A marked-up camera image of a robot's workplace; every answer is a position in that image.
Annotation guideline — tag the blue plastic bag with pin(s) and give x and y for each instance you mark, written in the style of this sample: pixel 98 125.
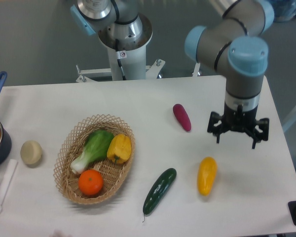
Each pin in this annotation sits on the blue plastic bag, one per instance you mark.
pixel 284 10

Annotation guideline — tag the woven wicker basket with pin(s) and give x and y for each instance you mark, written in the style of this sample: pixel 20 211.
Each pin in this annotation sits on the woven wicker basket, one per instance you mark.
pixel 113 174

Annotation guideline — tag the yellow bell pepper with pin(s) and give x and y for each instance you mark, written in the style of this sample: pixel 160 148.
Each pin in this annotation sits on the yellow bell pepper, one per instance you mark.
pixel 120 149

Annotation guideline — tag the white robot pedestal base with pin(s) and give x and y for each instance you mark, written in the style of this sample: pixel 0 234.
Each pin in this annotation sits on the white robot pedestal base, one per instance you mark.
pixel 124 65

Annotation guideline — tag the beige round bun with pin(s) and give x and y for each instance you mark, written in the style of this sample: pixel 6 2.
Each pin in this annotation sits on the beige round bun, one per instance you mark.
pixel 31 152

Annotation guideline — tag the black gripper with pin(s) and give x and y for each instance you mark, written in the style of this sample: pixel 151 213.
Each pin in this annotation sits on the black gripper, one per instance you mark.
pixel 239 121

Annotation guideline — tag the orange tangerine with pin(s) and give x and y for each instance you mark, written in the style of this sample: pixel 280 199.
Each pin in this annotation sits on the orange tangerine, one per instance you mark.
pixel 90 182

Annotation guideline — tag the green bok choy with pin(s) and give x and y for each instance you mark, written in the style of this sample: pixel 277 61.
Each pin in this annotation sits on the green bok choy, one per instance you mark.
pixel 95 149

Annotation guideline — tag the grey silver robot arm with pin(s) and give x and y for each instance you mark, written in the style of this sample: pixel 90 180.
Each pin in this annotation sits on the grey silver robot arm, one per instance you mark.
pixel 233 49

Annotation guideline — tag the dark green cucumber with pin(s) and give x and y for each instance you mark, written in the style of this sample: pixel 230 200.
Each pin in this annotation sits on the dark green cucumber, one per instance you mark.
pixel 158 191

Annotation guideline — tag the purple sweet potato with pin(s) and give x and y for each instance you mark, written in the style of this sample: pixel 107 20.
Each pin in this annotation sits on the purple sweet potato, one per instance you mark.
pixel 182 117

